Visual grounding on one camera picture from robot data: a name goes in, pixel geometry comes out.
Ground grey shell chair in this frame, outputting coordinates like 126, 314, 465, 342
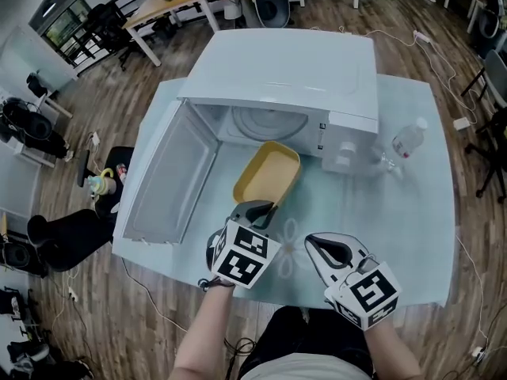
252, 0, 292, 29

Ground yellow container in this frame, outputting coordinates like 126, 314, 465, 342
232, 140, 303, 214

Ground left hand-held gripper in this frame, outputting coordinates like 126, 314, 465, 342
205, 199, 283, 291

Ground grey chair black legs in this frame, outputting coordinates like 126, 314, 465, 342
460, 49, 507, 110

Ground black cable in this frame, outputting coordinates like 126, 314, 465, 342
223, 336, 257, 359

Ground person's right forearm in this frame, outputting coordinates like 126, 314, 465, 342
362, 321, 423, 380

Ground person's white shirt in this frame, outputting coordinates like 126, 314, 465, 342
240, 352, 374, 380

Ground person's left forearm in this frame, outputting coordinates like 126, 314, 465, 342
173, 281, 238, 380

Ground black backpack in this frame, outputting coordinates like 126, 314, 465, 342
0, 96, 69, 161

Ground white cable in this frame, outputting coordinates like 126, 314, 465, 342
308, 25, 482, 128

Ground person's black trousers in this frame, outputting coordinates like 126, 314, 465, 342
237, 305, 374, 380

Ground white waste bin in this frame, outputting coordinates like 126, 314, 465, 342
223, 0, 242, 21

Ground clear plastic bottle red label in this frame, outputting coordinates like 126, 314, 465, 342
380, 116, 429, 173

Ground wooden table white legs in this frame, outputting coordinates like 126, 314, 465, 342
121, 0, 221, 67

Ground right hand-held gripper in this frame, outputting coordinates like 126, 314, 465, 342
303, 232, 401, 333

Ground black wrist band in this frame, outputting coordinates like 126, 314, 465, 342
196, 276, 235, 291

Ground white microwave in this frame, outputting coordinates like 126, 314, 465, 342
112, 28, 380, 249

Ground black office chair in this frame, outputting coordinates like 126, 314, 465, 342
464, 107, 507, 204

